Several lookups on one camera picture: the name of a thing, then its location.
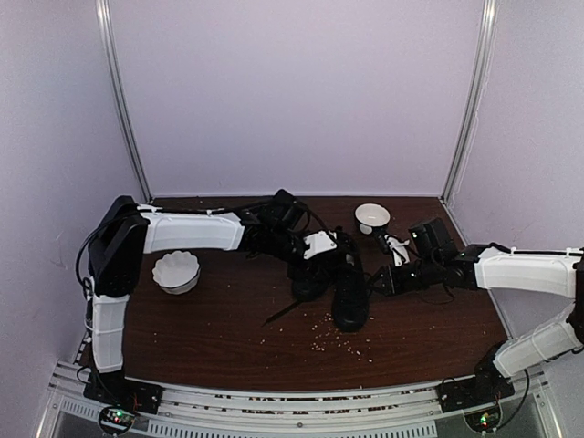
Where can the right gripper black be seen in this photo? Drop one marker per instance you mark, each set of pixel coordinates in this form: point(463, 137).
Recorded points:
point(392, 286)

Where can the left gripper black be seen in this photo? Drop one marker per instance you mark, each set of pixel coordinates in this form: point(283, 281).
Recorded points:
point(315, 259)

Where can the black canvas shoe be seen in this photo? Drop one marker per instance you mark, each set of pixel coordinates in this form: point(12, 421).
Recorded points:
point(306, 292)
point(350, 305)

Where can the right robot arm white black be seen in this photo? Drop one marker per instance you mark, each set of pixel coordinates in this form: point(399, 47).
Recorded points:
point(436, 260)

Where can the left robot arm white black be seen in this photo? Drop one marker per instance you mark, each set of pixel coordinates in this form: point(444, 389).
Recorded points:
point(129, 231)

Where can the black white round bowl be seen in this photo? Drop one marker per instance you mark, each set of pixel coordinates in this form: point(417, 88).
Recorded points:
point(371, 217)

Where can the white scalloped bowl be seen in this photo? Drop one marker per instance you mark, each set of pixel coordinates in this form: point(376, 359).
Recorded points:
point(177, 273)

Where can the right controller board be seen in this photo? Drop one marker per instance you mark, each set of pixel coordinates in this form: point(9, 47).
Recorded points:
point(484, 420)

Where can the controller board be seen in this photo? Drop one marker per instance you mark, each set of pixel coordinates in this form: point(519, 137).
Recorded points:
point(484, 420)
point(114, 420)

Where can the left controller board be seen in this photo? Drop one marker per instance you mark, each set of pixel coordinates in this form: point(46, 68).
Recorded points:
point(114, 420)

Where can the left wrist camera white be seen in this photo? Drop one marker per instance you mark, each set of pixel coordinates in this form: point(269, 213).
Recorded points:
point(319, 243)

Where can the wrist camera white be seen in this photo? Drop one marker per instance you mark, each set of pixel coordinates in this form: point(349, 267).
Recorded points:
point(391, 245)
point(319, 243)

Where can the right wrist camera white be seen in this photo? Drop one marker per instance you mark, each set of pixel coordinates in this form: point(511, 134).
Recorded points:
point(391, 245)

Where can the front aluminium rail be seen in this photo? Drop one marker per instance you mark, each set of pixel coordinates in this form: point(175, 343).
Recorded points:
point(413, 410)

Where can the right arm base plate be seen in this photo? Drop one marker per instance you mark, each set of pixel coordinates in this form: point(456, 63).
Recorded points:
point(470, 392)

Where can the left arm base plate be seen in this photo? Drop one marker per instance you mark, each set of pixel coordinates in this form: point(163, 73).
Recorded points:
point(132, 396)

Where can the right aluminium frame post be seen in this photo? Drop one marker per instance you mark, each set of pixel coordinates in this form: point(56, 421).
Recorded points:
point(465, 138)

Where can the aluminium frame post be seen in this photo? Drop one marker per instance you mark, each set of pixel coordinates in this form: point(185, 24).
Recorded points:
point(120, 102)
point(465, 138)

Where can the left aluminium frame post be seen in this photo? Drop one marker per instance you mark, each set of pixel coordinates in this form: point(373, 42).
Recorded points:
point(120, 102)

